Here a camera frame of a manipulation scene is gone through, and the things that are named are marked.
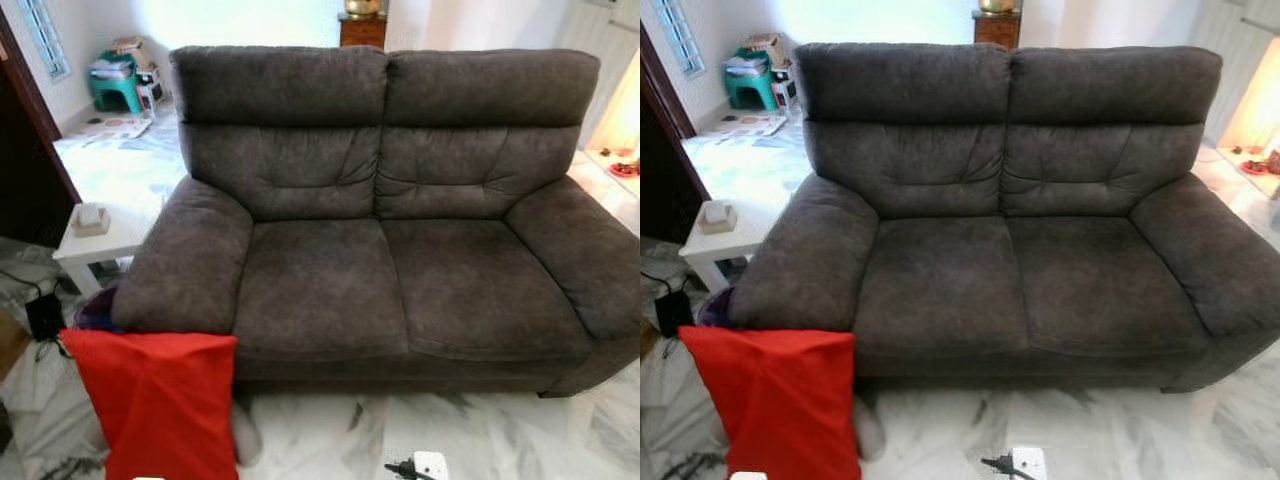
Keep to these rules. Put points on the red pillow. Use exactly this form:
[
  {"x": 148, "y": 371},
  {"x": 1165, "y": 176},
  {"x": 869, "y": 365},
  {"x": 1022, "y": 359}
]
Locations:
[
  {"x": 160, "y": 400},
  {"x": 780, "y": 400}
]

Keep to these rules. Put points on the patterned floor mat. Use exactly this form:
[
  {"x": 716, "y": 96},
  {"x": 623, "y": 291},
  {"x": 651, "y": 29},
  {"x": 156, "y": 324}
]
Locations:
[
  {"x": 745, "y": 125},
  {"x": 108, "y": 128}
]

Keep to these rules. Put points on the dark grey fabric sofa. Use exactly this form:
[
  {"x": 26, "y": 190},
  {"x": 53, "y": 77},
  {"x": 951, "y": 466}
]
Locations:
[
  {"x": 1020, "y": 280},
  {"x": 400, "y": 280}
]

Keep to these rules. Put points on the white pillow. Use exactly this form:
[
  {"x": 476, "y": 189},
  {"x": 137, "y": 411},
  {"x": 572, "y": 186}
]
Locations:
[
  {"x": 870, "y": 430},
  {"x": 246, "y": 432}
]

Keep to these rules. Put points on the red tray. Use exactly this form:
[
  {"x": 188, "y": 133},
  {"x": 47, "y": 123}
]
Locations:
[
  {"x": 624, "y": 169},
  {"x": 1254, "y": 166}
]

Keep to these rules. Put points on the dark brown door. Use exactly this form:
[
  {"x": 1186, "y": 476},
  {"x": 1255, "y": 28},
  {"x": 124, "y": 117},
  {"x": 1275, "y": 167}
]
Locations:
[
  {"x": 25, "y": 170},
  {"x": 660, "y": 170}
]

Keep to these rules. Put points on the beige tissue holder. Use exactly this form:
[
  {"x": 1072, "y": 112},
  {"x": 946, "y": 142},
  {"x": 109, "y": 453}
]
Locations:
[
  {"x": 90, "y": 220},
  {"x": 717, "y": 217}
]

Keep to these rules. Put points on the black power adapter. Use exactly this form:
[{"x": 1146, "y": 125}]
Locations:
[
  {"x": 45, "y": 317},
  {"x": 673, "y": 314}
]

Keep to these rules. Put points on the white side table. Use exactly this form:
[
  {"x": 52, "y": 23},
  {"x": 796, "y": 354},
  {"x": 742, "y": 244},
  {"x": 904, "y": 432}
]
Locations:
[
  {"x": 745, "y": 240},
  {"x": 115, "y": 245}
]

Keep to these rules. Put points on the purple basket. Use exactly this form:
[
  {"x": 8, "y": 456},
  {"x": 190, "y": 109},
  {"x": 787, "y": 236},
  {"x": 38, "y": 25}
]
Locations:
[
  {"x": 718, "y": 312},
  {"x": 95, "y": 312}
]

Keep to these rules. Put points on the cream curtain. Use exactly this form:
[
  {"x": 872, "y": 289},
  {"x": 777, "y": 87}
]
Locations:
[
  {"x": 1245, "y": 90},
  {"x": 615, "y": 90}
]

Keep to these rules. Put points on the green plastic stool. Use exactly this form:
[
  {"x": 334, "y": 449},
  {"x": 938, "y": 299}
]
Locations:
[
  {"x": 750, "y": 92},
  {"x": 115, "y": 95}
]

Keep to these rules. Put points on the folded cloth stack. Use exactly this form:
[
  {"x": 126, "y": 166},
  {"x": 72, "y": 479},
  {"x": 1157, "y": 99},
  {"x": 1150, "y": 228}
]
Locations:
[
  {"x": 112, "y": 68},
  {"x": 746, "y": 64}
]

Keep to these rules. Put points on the glass block window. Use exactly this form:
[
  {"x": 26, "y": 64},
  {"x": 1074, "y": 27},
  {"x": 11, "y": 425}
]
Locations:
[
  {"x": 43, "y": 38},
  {"x": 678, "y": 36}
]

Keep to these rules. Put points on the small white appliance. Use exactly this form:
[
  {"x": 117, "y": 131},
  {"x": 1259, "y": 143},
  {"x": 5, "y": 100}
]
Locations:
[
  {"x": 784, "y": 90},
  {"x": 150, "y": 92}
]

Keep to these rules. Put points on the brown wooden cabinet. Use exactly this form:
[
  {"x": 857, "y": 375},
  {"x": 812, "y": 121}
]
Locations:
[
  {"x": 362, "y": 33},
  {"x": 997, "y": 30}
]

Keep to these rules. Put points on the gold vase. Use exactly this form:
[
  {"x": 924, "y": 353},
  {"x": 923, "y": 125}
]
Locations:
[
  {"x": 363, "y": 8},
  {"x": 997, "y": 6}
]

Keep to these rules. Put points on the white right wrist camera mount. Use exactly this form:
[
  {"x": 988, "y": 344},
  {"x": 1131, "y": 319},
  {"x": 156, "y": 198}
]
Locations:
[
  {"x": 1030, "y": 464},
  {"x": 432, "y": 466}
]

